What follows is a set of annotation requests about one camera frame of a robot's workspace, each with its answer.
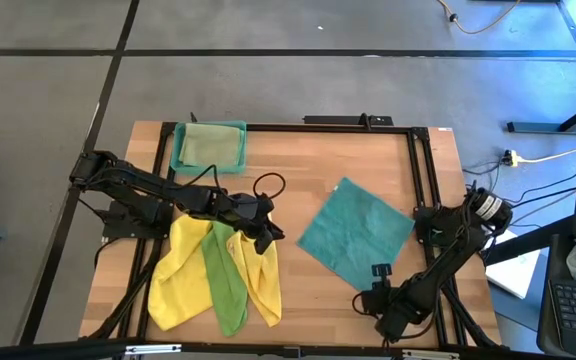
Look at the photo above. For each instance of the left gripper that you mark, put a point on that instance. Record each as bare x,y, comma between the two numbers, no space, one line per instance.
245,210

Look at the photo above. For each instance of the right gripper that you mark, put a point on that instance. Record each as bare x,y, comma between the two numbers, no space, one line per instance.
380,305

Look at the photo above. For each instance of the yellow microfiber towel with tag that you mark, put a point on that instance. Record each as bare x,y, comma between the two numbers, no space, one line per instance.
263,285

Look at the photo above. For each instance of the green microfiber towel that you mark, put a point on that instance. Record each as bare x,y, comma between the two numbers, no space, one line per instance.
228,295

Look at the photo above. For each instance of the teal microfiber towel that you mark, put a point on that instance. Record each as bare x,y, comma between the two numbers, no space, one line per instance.
353,230

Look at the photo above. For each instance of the olive microfiber towel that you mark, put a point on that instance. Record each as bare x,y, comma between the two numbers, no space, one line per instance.
210,145

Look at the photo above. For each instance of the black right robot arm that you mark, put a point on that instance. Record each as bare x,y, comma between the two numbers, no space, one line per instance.
443,265

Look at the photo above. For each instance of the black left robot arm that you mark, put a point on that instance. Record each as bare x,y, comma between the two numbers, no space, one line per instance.
133,182

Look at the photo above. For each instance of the large yellow microfiber towel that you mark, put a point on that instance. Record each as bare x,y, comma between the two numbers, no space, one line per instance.
178,285

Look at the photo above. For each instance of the teal plastic bin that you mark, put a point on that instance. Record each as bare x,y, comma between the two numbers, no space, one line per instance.
208,171

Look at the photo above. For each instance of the black mounting bar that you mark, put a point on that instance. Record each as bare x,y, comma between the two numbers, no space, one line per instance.
338,120

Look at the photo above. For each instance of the black diagonal bar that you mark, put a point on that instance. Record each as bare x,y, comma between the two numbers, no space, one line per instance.
528,242

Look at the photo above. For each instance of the yellow power strip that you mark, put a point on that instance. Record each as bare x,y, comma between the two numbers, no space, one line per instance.
512,159

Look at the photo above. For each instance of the black desk foot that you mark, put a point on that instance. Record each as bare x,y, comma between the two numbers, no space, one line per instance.
533,127

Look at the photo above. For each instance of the black overhead rig beam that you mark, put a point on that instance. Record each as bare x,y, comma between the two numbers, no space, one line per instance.
68,350

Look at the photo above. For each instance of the silver metal bracket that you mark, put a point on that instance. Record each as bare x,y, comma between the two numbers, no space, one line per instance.
153,349
430,355

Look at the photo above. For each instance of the black aluminium table frame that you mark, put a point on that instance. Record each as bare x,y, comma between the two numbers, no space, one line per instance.
318,128

